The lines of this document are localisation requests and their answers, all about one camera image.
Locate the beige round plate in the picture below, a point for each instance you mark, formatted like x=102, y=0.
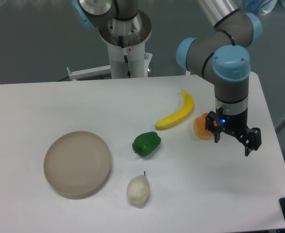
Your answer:
x=77, y=164

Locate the green bell pepper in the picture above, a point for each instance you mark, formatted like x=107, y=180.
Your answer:
x=146, y=143

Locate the white pear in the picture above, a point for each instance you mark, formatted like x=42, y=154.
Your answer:
x=138, y=191

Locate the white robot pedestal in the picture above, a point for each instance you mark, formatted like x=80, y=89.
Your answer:
x=125, y=42

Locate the white bracket left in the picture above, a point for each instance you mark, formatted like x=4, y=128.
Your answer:
x=88, y=73

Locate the blue plastic bag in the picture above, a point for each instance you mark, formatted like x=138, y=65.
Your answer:
x=259, y=7

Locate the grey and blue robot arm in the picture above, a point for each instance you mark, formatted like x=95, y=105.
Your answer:
x=222, y=59

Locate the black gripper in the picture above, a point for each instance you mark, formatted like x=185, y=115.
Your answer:
x=236, y=125

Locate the orange peach fruit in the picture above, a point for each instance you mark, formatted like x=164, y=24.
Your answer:
x=199, y=127

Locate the yellow banana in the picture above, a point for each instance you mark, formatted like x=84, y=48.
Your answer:
x=178, y=116

